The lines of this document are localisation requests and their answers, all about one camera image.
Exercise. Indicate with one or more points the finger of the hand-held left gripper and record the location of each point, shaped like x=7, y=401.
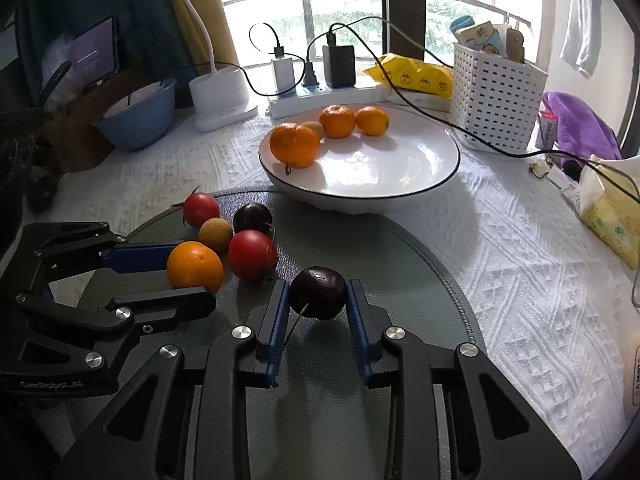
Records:
x=165, y=302
x=145, y=257

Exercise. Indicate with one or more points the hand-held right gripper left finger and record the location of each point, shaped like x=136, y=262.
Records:
x=278, y=325

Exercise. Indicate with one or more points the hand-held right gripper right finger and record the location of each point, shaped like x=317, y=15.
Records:
x=357, y=330

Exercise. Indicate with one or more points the orange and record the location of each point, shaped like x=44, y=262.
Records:
x=195, y=266

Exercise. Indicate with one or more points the dark purple plum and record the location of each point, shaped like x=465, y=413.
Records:
x=317, y=292
x=252, y=217

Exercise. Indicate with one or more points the white plate with dark rim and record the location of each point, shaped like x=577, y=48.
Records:
x=385, y=165

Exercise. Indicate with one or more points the round grey placemat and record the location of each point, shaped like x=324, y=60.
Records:
x=410, y=300

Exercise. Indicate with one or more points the brownish lychee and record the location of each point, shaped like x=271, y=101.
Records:
x=216, y=234

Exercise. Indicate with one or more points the blue bowl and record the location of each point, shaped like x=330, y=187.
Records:
x=137, y=120

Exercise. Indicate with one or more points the brown cardboard box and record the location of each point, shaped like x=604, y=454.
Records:
x=75, y=135

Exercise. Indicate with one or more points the white desk lamp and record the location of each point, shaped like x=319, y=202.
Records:
x=220, y=95

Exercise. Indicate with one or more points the large tangerine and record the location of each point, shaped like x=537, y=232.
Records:
x=294, y=145

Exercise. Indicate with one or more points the green kiwi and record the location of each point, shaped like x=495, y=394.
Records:
x=316, y=129

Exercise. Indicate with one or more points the small tangerine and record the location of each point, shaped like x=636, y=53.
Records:
x=372, y=120
x=337, y=121

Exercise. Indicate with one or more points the tablet screen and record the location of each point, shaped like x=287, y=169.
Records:
x=82, y=55

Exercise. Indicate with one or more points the white charger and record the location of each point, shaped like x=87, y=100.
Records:
x=281, y=72

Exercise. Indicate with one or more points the white power strip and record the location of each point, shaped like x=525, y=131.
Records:
x=350, y=97

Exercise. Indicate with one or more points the white flat box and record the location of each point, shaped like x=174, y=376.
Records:
x=425, y=102

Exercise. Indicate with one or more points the small white tag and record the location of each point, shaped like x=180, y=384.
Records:
x=540, y=167

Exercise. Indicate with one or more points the black plug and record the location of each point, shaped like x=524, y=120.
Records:
x=310, y=74

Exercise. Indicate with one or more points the teal curtain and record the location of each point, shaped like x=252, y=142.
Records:
x=140, y=5

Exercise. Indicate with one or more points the yellow curtain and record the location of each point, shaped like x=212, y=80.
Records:
x=200, y=5

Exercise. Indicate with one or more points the yellow snack packet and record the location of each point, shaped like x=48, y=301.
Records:
x=415, y=75

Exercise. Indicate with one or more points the black charger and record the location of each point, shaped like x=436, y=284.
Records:
x=339, y=65

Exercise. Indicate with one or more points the white perforated basket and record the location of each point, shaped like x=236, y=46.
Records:
x=495, y=95

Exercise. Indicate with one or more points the yellow-green tissue pack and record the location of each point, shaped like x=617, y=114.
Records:
x=612, y=215

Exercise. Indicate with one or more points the balcony railing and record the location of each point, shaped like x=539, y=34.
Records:
x=310, y=5

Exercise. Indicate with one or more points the purple towel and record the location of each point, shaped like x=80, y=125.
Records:
x=575, y=120

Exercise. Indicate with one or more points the printed carton packet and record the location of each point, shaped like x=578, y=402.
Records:
x=481, y=39

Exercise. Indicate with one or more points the blue cloth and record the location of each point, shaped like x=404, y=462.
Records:
x=461, y=24

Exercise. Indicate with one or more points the brown leather pouch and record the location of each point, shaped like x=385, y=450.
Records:
x=515, y=45

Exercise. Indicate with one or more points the white hanging towel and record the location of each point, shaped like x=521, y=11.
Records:
x=582, y=20

